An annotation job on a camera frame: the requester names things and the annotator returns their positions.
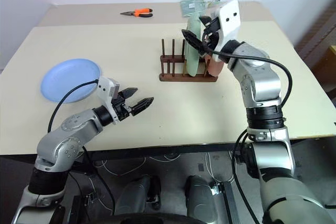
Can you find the dark rounded robot leg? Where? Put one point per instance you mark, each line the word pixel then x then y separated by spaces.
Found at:
pixel 200 197

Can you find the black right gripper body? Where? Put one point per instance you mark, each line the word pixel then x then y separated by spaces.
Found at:
pixel 213 37

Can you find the pink plate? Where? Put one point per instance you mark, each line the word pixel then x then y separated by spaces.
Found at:
pixel 216 68

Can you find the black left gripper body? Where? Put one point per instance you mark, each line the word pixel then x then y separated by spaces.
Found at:
pixel 119 107

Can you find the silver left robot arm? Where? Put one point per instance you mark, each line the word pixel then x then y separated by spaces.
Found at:
pixel 68 134

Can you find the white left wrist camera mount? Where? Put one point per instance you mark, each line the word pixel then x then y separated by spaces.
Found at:
pixel 105 87

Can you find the green plate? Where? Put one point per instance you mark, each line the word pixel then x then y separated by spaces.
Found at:
pixel 194 53

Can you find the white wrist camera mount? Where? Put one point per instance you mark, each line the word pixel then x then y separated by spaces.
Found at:
pixel 105 87
pixel 229 20

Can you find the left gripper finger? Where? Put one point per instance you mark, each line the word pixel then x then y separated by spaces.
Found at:
pixel 130 92
pixel 143 104

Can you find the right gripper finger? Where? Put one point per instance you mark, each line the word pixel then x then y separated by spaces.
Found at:
pixel 210 24
pixel 193 39

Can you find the dark curved robot torso edge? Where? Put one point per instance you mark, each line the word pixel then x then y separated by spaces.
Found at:
pixel 157 219

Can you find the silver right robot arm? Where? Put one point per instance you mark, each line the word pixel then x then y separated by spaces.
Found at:
pixel 262 82

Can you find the wooden dish rack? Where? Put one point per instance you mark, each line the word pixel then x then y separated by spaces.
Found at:
pixel 173 77

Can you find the blue plate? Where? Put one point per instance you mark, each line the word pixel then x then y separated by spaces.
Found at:
pixel 69 79

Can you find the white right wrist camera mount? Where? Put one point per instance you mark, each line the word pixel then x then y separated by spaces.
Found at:
pixel 229 20

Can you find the clear bag of metal parts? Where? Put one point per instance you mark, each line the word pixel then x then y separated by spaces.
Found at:
pixel 191 5

